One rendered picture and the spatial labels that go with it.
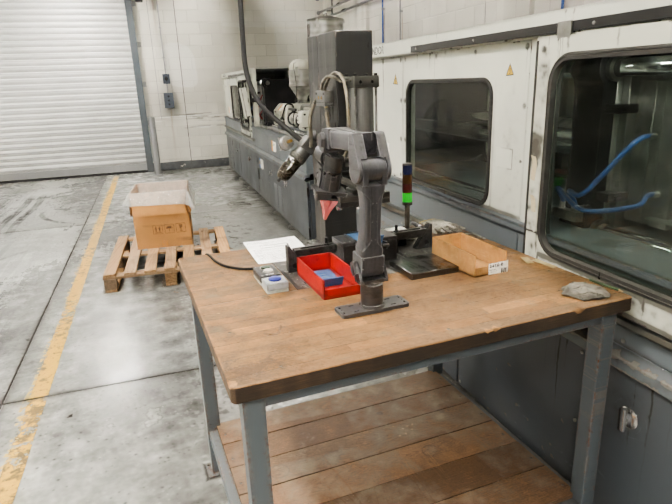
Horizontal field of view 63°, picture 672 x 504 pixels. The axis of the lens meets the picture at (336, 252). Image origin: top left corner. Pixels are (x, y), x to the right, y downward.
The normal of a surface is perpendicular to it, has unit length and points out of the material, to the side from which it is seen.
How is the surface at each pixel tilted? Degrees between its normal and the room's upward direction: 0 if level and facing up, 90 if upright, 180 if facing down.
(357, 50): 90
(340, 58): 90
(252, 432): 90
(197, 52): 90
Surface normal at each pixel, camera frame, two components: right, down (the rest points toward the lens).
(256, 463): 0.37, 0.26
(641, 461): -0.95, 0.13
